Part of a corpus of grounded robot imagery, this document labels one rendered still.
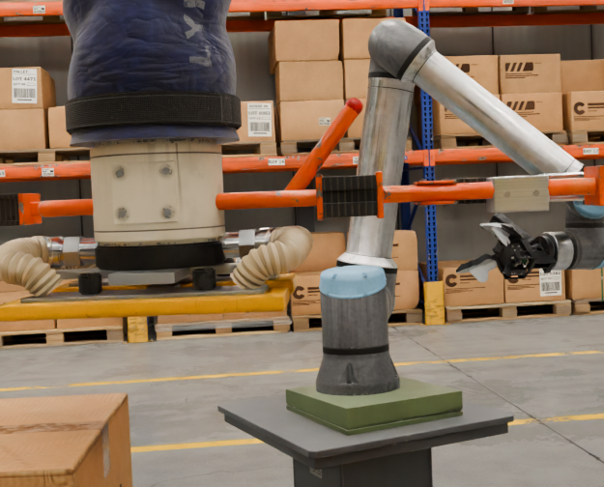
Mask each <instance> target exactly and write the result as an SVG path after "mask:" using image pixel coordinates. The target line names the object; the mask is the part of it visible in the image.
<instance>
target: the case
mask: <svg viewBox="0 0 604 487"><path fill-rule="evenodd" d="M0 487H132V470H131V452H130V433H129V398H128V394H127V393H125V392H124V393H105V394H84V395H65V396H46V397H25V398H6V399H0Z"/></svg>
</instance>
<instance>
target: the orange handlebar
mask: <svg viewBox="0 0 604 487"><path fill-rule="evenodd" d="M547 188H548V189H549V196H566V195H590V194H595V193H596V180H595V178H574V179H551V180H549V185H548V187H547ZM494 191H495V189H494V187H493V184H492V182H483V183H460V184H456V180H449V179H448V178H442V181H427V180H426V179H420V182H414V186H383V194H384V203H403V202H415V203H414V204H415V205H421V207H427V206H428V205H440V204H443V206H449V204H457V201H455V200H473V199H492V198H493V195H494ZM310 206H317V202H316V189H301V190H279V191H255V192H232V193H218V194H217V196H216V207H217V208H218V209H219V210H239V209H264V208H287V207H310ZM93 211H94V209H93V199H73V200H50V201H42V202H31V203H30V212H31V215H41V216H43V217H55V216H78V215H93Z"/></svg>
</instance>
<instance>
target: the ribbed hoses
mask: <svg viewBox="0 0 604 487"><path fill-rule="evenodd" d="M43 237H44V236H35V237H32V238H23V239H16V240H12V241H9V242H7V243H4V244H2V245H0V280H1V281H5V282H6V283H7V284H13V285H19V286H22V287H25V290H27V289H29V293H30V294H34V297H46V296H48V295H49V294H50V293H51V292H52V291H53V290H54V289H55V288H56V287H57V286H58V285H59V284H60V283H61V282H62V281H63V280H64V279H61V278H60V276H61V275H60V274H56V271H55V269H57V270H74V269H98V267H96V264H86V265H84V266H75V267H66V266H65V267H64V268H51V267H50V266H51V264H52V259H53V252H52V256H51V259H50V258H49V254H48V253H49V252H48V248H49V246H47V242H46V240H45V239H44V238H43ZM268 239H269V243H268V245H265V244H261V245H260V246H259V247H258V248H257V249H251V250H250V251H249V254H248V255H246V256H245V257H243V258H242V262H240V263H239V264H237V268H235V269H234V270H233V272H232V273H230V275H231V278H232V279H233V281H234V282H235V283H236V284H237V285H238V286H239V287H241V288H242V289H257V288H261V287H262V285H264V284H265V283H266V281H265V280H268V279H269V277H271V276H273V274H274V273H275V274H277V275H279V274H280V272H283V273H287V272H288V271H293V270H295V269H296V268H297V267H299V266H300V265H301V264H302V263H303V262H304V260H305V259H306V258H307V256H308V254H309V252H310V251H311V250H312V247H313V238H312V235H311V233H310V232H309V231H308V230H307V229H305V228H303V227H301V226H283V227H277V228H275V229H274V230H273V231H272V232H271V235H270V237H269V238H268ZM47 262H48V264H47Z"/></svg>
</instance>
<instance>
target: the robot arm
mask: <svg viewBox="0 0 604 487"><path fill-rule="evenodd" d="M368 52H369V55H370V64H369V72H368V79H367V80H368V88H367V95H366V103H365V110H364V117H363V125H362V132H361V140H360V153H359V161H358V169H357V176H359V175H374V173H376V172H378V171H381V172H382V173H383V186H401V179H402V172H403V164H404V157H405V150H406V143H407V135H408V128H409V121H410V114H411V106H412V99H413V91H414V87H415V86H416V85H417V86H418V87H419V88H421V89H422V90H423V91H424V92H426V93H427V94H428V95H430V96H431V97H432V98H433V99H435V100H436V101H437V102H439V103H440V104H441V105H443V106H444V107H445V108H446V109H448V110H449V111H450V112H451V113H453V114H454V115H455V116H457V117H458V118H459V119H460V120H462V121H463V122H464V123H466V124H467V125H468V126H469V127H471V128H472V129H473V130H475V131H476V132H477V133H479V134H480V135H481V136H482V137H484V138H485V139H486V140H487V141H489V142H490V143H491V144H493V145H494V146H495V147H496V148H498V149H499V150H500V151H502V152H503V153H504V154H505V155H507V156H508V157H509V158H511V159H512V160H513V161H515V162H516V163H517V164H518V165H520V166H521V167H522V168H524V169H525V170H526V171H527V172H529V173H530V174H531V175H532V176H533V175H537V174H546V173H570V172H582V168H583V167H586V166H585V165H584V164H583V163H581V162H579V161H578V160H576V159H575V158H574V157H572V156H571V155H570V154H568V153H567V152H566V151H565V150H563V149H562V148H561V147H559V146H558V145H557V144H556V143H554V142H553V141H552V140H550V139H549V138H548V137H547V136H545V135H544V134H543V133H541V132H540V131H539V130H538V129H536V128H535V127H533V126H532V125H531V124H530V123H528V122H527V121H526V120H524V119H523V118H522V117H520V116H519V115H518V114H517V113H515V112H514V111H513V110H511V109H510V108H509V107H508V106H506V105H505V104H504V103H502V102H501V101H500V100H498V99H497V98H496V97H494V96H493V95H492V94H491V93H489V92H488V91H487V90H485V89H484V88H483V87H482V86H480V85H479V84H478V83H476V82H475V81H474V80H473V79H471V78H470V77H469V76H467V75H466V74H465V73H464V72H462V71H461V70H459V69H458V68H457V67H455V66H454V65H453V64H452V63H450V62H449V61H448V60H447V59H446V58H445V57H444V56H442V55H441V54H440V53H438V52H437V51H436V48H435V42H434V41H433V40H432V39H431V38H430V37H428V36H427V35H426V34H424V33H423V32H422V31H420V30H419V29H417V28H416V27H415V26H413V25H411V24H409V23H407V22H405V21H403V20H399V19H389V20H385V21H383V22H381V23H379V24H378V25H377V26H376V27H375V28H374V29H373V30H372V32H371V34H370V36H369V39H368ZM563 202H564V203H565V231H561V232H544V233H542V234H541V235H540V236H539V237H536V238H535V239H534V238H533V237H532V236H531V235H529V234H528V233H527V232H525V231H524V230H523V229H522V228H520V227H519V226H518V225H516V224H515V223H514V222H512V221H511V220H510V219H509V218H507V217H506V216H505V215H503V214H502V213H497V214H495V215H493V216H492V218H491V219H490V221H489V223H482V224H480V227H481V228H482V229H484V230H486V231H489V232H490V233H491V234H494V235H495V237H496V238H497V239H498V243H497V244H496V246H495V247H494V248H493V251H494V253H495V254H494V255H489V254H484V255H481V256H480V257H479V258H477V259H475V260H471V261H470V262H468V263H465V264H461V265H460V266H459V268H458V269H457V270H456V273H466V272H470V273H471V274H472V275H473V276H474V277H475V278H476V279H477V280H478V281H479V282H485V281H487V280H488V273H489V272H490V271H491V270H493V269H495V268H496V267H497V266H498V268H499V270H500V272H501V273H502V274H503V277H504V279H525V278H526V276H527V275H528V274H529V273H530V272H531V271H532V269H542V270H543V271H544V272H545V273H550V271H562V270H594V269H601V268H604V206H589V205H583V201H563ZM397 208H398V203H384V218H378V217H376V216H375V215H370V216H351V220H350V228H349V235H348V242H347V249H346V251H345V253H343V254H342V255H341V256H340V257H338V258H337V262H336V268H331V269H327V270H324V271H323V272H322V273H321V275H320V284H319V289H320V299H321V319H322V338H323V359H322V362H321V365H320V368H319V371H318V375H317V378H316V390H317V391H318V392H320V393H324V394H329V395H343V396H356V395H371V394H379V393H385V392H390V391H394V390H396V389H399V388H400V382H399V376H398V373H397V371H396V369H395V366H394V364H393V361H392V359H391V357H390V354H389V344H388V318H389V317H390V315H391V314H392V311H393V309H394V306H395V293H394V292H395V284H396V277H397V270H398V266H397V265H396V264H395V262H394V261H393V260H392V258H391V253H392V245H393V238H394V230H395V222H396V216H397ZM527 269H528V270H527ZM509 275H518V277H509Z"/></svg>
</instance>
